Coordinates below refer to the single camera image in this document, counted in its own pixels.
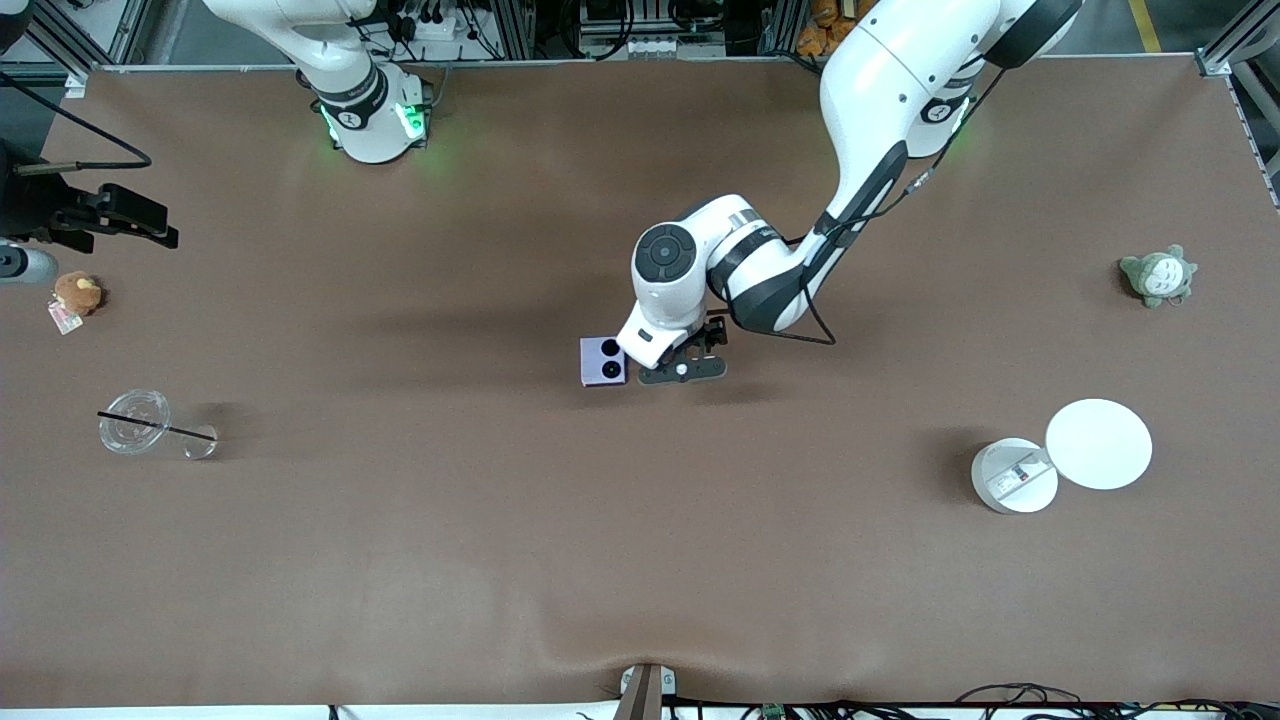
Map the lavender flip phone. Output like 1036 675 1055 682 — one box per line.
580 337 631 388

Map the clear plastic lidded cup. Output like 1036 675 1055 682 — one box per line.
98 389 219 462

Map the black drinking straw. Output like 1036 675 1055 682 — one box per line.
96 409 218 442

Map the orange plush toy pile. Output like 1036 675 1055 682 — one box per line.
797 0 851 58

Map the white cylindrical device with label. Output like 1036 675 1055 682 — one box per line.
970 437 1059 516

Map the white power strip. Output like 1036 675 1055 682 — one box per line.
390 5 471 43

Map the white round disc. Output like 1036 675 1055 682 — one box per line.
1045 398 1154 491

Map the grey totoro plush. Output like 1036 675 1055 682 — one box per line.
1119 244 1199 310

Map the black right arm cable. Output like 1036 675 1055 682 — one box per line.
0 70 153 176

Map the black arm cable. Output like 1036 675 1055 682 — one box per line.
0 70 153 176
760 65 1011 346

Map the brown bear plush keychain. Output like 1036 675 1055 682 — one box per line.
53 272 103 317

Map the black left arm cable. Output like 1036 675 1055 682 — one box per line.
760 65 1011 346

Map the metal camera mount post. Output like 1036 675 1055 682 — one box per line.
618 662 678 720

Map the aluminium equipment rack frame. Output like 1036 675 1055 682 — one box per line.
480 0 811 61

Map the aluminium corner frame profile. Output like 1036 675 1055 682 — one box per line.
1195 0 1280 78

